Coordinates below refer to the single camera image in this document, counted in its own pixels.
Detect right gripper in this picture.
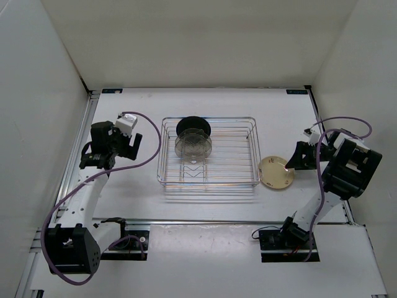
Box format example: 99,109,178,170
285,140,336,169

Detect black round plate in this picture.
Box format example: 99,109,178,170
176,116,212,136

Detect clear glass plate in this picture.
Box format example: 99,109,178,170
175,129,212,158
174,133,212,164

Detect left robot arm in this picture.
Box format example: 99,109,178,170
44,114,142,274

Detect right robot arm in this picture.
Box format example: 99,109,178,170
279,129,383,248

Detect beige ceramic plate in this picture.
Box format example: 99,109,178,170
258,156,295,190

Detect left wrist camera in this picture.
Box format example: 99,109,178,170
114,113,138,137

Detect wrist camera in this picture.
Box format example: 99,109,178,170
303,128,320,146
114,113,138,137

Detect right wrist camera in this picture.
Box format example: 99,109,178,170
303,128,320,146

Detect chrome wire dish rack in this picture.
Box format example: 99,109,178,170
157,117,261,187

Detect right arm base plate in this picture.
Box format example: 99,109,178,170
251,225,320,263

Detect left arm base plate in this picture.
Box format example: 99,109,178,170
100,225,150,261

